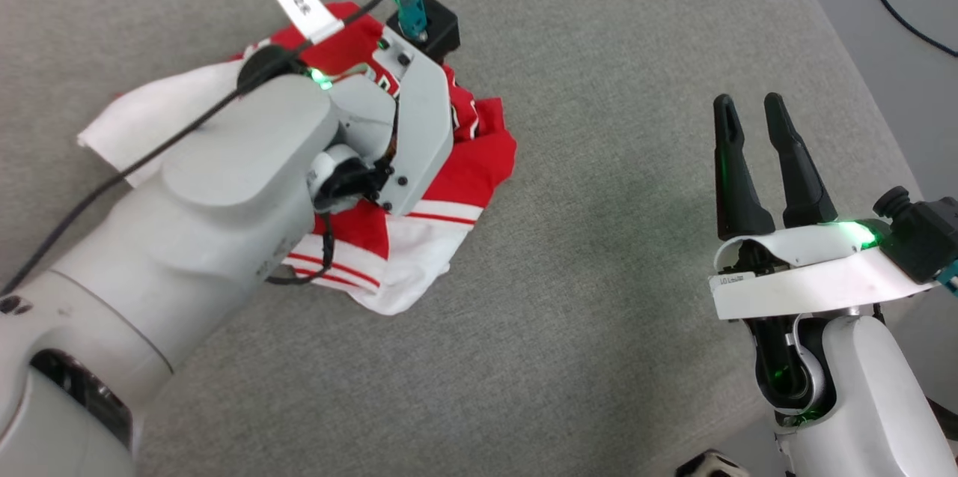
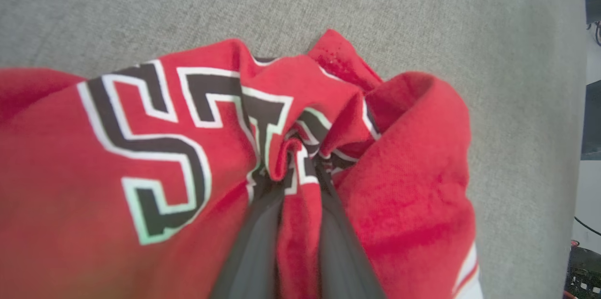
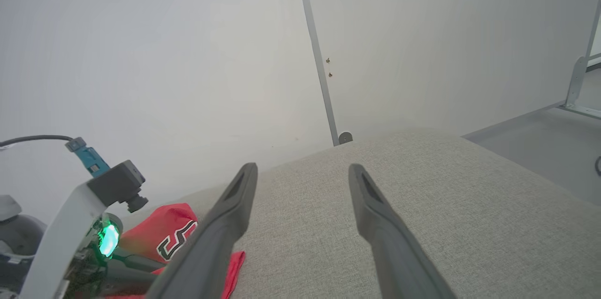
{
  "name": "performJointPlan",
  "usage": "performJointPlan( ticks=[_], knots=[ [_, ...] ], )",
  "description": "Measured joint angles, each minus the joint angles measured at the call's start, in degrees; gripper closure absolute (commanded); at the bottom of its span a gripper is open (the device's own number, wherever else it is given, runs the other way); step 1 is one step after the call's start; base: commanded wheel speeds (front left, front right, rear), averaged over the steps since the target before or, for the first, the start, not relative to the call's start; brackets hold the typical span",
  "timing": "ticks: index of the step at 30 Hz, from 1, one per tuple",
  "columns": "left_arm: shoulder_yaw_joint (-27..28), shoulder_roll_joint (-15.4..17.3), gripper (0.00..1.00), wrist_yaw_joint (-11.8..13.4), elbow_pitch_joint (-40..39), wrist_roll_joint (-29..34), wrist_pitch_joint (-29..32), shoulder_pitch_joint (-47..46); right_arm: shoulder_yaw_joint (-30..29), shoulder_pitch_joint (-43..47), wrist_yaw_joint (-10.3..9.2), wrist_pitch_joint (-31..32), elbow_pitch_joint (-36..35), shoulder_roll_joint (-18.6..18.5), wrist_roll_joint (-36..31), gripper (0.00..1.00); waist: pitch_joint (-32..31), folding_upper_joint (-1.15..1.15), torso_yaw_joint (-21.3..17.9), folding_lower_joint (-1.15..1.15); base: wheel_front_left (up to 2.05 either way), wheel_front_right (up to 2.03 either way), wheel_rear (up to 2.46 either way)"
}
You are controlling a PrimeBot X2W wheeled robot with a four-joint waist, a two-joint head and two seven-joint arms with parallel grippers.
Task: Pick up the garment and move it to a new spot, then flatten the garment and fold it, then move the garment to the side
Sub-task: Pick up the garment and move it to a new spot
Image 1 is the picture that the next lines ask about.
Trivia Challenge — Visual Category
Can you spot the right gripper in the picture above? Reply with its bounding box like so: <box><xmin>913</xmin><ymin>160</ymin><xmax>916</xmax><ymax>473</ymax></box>
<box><xmin>708</xmin><ymin>93</ymin><xmax>938</xmax><ymax>322</ymax></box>

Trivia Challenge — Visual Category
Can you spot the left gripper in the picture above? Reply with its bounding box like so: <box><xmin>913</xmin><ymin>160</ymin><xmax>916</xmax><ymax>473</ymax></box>
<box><xmin>329</xmin><ymin>26</ymin><xmax>456</xmax><ymax>217</ymax></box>

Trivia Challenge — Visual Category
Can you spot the red and white garment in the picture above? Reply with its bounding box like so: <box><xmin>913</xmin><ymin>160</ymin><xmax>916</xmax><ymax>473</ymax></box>
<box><xmin>77</xmin><ymin>1</ymin><xmax>519</xmax><ymax>315</ymax></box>

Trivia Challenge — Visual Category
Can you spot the white paper label tag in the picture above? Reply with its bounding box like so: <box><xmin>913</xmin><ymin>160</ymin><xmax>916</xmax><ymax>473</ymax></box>
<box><xmin>272</xmin><ymin>0</ymin><xmax>346</xmax><ymax>44</ymax></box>

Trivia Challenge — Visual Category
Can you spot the grey fabric sofa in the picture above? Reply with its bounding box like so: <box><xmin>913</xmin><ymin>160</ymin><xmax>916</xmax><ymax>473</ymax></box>
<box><xmin>0</xmin><ymin>0</ymin><xmax>930</xmax><ymax>477</ymax></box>

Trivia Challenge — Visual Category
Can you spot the black and white block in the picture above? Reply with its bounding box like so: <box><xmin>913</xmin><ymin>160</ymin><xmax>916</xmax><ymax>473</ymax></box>
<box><xmin>676</xmin><ymin>449</ymin><xmax>754</xmax><ymax>477</ymax></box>

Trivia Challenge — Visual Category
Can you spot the teal left camera plug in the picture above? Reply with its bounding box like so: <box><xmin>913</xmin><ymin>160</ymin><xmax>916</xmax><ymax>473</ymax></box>
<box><xmin>397</xmin><ymin>0</ymin><xmax>429</xmax><ymax>40</ymax></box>

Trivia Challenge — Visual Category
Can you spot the long black left arm cable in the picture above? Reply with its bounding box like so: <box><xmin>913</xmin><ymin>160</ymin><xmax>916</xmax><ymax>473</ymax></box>
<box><xmin>0</xmin><ymin>0</ymin><xmax>409</xmax><ymax>297</ymax></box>

